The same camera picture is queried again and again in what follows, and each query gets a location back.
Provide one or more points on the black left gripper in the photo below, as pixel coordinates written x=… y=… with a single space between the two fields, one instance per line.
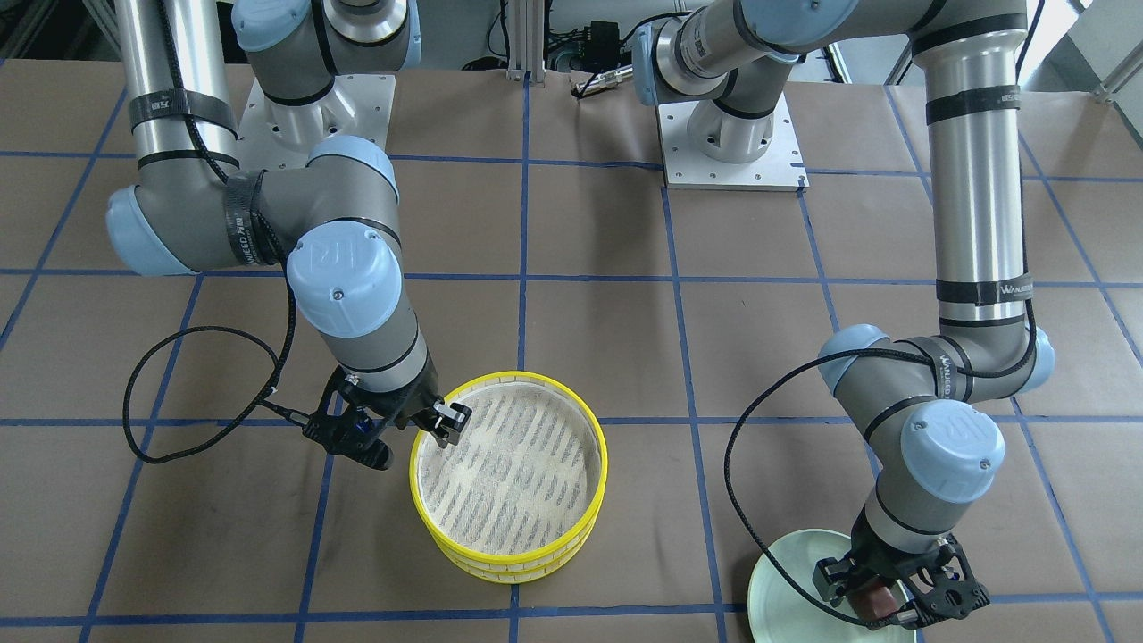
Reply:
x=880 y=562

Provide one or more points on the aluminium frame post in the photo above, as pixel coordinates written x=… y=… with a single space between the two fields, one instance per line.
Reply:
x=526 y=41

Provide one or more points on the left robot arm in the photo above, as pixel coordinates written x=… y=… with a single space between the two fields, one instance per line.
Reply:
x=913 y=400

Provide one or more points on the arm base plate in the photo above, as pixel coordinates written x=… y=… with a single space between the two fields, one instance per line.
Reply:
x=707 y=149
x=280 y=137

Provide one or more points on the yellow steamer layer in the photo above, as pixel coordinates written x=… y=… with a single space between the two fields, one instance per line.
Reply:
x=531 y=465
x=521 y=568

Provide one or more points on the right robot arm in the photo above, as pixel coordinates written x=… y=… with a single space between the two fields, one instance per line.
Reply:
x=307 y=187

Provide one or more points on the pale green plate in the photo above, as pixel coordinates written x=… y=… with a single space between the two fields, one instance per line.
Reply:
x=777 y=613

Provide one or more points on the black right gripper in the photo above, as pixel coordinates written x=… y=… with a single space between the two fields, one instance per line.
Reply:
x=409 y=403

